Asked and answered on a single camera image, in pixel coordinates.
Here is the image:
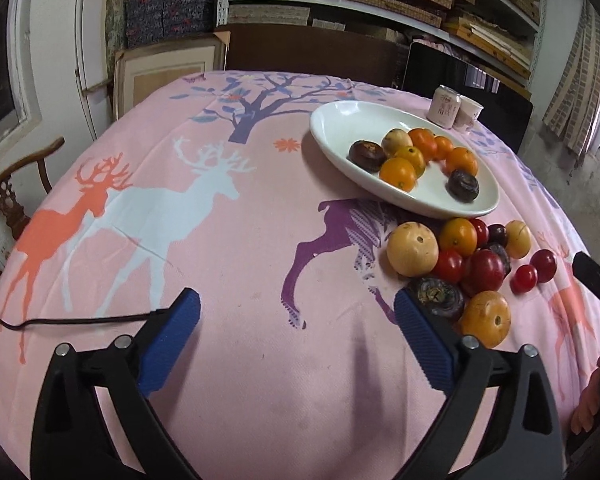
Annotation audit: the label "marble pattern slab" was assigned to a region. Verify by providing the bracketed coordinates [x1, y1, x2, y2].
[105, 0, 131, 56]

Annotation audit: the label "yellow passion fruit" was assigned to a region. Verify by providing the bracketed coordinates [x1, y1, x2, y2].
[382, 128, 414, 157]
[503, 220, 533, 260]
[386, 221, 440, 278]
[459, 290, 512, 350]

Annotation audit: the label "smooth orange citrus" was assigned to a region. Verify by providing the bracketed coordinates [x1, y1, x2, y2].
[394, 146, 426, 178]
[439, 217, 479, 255]
[379, 157, 417, 192]

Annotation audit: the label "brick pattern sample strips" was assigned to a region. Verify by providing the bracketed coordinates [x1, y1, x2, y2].
[542, 0, 600, 158]

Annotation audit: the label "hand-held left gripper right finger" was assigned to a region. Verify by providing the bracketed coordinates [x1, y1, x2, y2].
[394, 287, 566, 480]

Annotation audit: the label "white oval plate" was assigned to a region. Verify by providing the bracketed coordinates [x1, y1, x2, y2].
[309, 101, 501, 220]

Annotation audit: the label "red plum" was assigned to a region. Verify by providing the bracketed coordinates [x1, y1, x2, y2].
[461, 250, 506, 297]
[531, 249, 558, 283]

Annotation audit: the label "silver drink can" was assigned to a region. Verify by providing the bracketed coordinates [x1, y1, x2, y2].
[426, 85, 462, 128]

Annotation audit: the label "brown wooden board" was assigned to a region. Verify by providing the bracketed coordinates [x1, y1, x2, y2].
[224, 24, 411, 88]

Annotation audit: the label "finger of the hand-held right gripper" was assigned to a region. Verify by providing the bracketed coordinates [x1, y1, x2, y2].
[572, 251, 600, 322]

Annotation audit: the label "black glass panel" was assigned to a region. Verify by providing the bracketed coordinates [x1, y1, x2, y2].
[402, 41, 535, 156]

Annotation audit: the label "cardboard framed panel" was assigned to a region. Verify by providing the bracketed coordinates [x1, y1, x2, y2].
[112, 30, 231, 121]

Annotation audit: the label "wooden chair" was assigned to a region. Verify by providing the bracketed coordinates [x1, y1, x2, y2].
[0, 136, 66, 281]

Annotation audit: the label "white board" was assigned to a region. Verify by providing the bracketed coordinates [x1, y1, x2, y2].
[75, 0, 116, 141]

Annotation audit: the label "orange mandarin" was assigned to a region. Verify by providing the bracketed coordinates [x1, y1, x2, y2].
[432, 136, 455, 162]
[445, 146, 479, 177]
[408, 128, 438, 161]

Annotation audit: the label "red tomato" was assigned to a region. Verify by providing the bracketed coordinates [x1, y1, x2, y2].
[510, 264, 539, 295]
[432, 250, 465, 285]
[469, 218, 490, 248]

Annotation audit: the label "person's right hand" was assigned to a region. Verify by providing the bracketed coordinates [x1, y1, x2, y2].
[570, 350, 600, 436]

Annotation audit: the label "grey flat box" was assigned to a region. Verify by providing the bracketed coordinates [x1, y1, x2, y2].
[228, 4, 311, 26]

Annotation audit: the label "blue patterned storage box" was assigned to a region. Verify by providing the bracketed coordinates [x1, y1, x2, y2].
[125, 0, 167, 48]
[162, 0, 216, 38]

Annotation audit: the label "black cable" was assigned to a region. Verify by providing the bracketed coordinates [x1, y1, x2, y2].
[0, 310, 166, 333]

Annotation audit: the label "pink deer print tablecloth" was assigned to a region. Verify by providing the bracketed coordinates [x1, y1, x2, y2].
[0, 70, 600, 480]

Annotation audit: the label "white paper cup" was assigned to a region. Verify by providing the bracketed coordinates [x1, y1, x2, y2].
[452, 97, 484, 132]

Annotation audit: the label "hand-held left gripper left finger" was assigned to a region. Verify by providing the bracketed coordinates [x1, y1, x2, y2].
[30, 287, 202, 480]

